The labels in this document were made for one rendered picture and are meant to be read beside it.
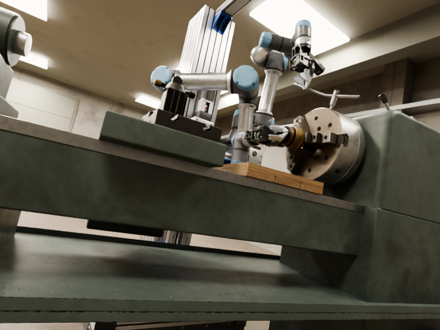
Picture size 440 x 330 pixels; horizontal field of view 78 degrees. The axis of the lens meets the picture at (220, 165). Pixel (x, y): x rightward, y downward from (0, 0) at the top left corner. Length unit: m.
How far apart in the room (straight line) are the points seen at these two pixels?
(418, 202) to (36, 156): 1.28
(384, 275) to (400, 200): 0.28
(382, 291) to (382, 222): 0.24
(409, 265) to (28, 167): 1.27
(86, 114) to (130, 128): 8.60
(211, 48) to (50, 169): 1.51
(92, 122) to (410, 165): 8.65
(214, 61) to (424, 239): 1.52
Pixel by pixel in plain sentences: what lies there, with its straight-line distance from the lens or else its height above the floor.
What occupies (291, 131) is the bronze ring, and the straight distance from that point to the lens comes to 1.09.
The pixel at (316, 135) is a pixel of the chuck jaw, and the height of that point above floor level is 1.09.
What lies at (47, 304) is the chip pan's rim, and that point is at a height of 0.55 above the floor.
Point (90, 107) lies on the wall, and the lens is 9.28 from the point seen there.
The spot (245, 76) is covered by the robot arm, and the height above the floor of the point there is 1.37.
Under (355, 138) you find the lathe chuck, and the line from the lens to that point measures 1.15.
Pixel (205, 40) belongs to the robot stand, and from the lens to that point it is 1.99.
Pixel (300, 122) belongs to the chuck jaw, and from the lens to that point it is 1.22.
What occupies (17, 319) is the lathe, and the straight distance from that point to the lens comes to 0.61.
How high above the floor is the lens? 0.78
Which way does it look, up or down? 7 degrees up
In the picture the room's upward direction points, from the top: 11 degrees clockwise
